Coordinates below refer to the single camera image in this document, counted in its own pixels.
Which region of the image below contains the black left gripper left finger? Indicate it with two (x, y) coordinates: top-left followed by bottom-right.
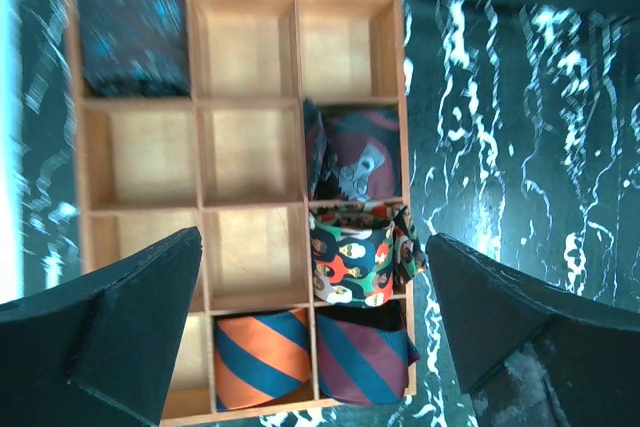
(1, 227), (202, 426)

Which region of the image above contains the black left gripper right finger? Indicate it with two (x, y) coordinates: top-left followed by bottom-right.
(426, 234), (639, 426)

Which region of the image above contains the orange blue striped rolled tie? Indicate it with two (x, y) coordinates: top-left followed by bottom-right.
(214, 308), (312, 412)

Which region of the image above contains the maroon blue striped rolled tie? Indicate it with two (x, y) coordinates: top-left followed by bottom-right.
(316, 301), (421, 406)

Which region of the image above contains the colourful faces rolled tie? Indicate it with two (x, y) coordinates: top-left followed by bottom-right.
(309, 202), (427, 308)

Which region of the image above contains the wooden compartment organizer box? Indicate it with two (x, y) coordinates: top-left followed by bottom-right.
(65, 0), (408, 426)

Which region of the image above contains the maroon dark green rolled tie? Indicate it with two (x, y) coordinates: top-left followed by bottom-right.
(303, 99), (402, 202)

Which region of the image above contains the dark blue patterned rolled tie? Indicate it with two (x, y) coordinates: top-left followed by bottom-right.
(77, 0), (191, 97)

